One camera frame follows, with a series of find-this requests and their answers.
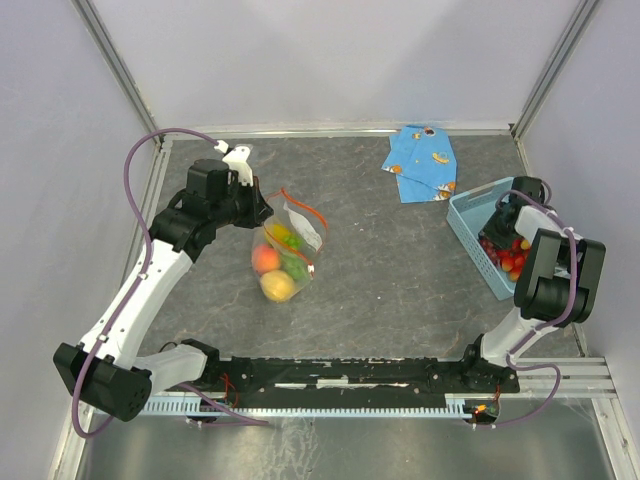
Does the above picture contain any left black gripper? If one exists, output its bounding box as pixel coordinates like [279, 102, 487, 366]
[211, 174, 274, 229]

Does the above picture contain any purple grapes bunch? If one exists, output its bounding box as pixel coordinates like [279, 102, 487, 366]
[479, 238, 500, 267]

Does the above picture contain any yellow starfruit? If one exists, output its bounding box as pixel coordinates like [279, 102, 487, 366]
[264, 223, 292, 245]

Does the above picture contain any orange peach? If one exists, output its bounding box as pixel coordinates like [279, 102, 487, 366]
[251, 244, 281, 276]

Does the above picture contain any clear zip bag orange zipper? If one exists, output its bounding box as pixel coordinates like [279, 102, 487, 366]
[251, 188, 329, 303]

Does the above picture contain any green grapes bunch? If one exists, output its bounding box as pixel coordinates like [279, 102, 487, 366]
[280, 234, 310, 283]

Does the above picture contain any yellow pear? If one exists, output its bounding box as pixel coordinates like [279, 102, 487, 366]
[260, 270, 296, 303]

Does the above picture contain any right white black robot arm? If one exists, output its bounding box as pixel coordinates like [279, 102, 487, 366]
[458, 176, 606, 391]

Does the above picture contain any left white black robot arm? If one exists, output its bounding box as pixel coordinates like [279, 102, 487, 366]
[53, 148, 273, 422]

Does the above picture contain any light blue plastic basket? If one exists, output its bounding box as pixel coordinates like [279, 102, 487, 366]
[446, 177, 515, 301]

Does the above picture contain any blue patterned cloth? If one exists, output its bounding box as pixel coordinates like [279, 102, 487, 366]
[381, 125, 457, 204]

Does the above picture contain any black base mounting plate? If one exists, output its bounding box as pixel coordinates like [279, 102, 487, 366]
[164, 355, 519, 409]

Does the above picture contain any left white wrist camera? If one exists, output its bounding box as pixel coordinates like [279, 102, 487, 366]
[214, 140, 254, 187]

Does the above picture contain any light blue cable duct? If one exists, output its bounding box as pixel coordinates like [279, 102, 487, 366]
[139, 393, 474, 417]

